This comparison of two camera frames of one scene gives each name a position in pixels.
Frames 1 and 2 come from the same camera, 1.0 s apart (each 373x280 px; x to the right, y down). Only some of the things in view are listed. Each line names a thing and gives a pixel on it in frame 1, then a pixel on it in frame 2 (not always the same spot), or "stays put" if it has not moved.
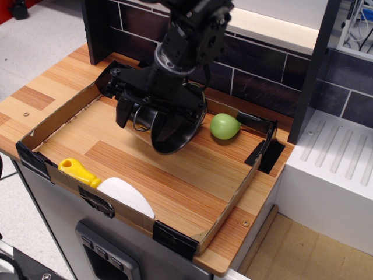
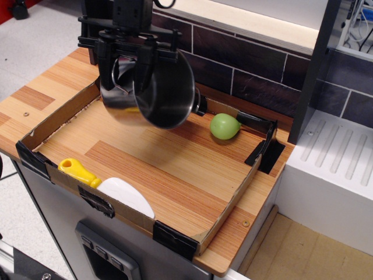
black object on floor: [20, 10] stays put
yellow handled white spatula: [119, 189] stays put
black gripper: [145, 84] → [132, 23]
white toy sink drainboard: [326, 184] stays put
